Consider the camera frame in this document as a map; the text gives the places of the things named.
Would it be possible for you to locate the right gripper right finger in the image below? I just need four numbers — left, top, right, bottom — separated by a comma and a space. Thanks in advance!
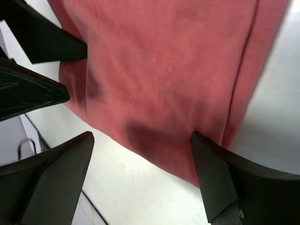
190, 132, 300, 225

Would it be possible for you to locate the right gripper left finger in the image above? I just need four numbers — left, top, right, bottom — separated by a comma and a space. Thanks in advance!
0, 132, 95, 225

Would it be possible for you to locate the dusty red t shirt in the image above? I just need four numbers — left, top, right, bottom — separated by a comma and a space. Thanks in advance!
49, 0, 288, 186

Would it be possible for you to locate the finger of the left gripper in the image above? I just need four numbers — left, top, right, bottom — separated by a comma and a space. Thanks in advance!
0, 0, 87, 64
0, 58, 70, 121

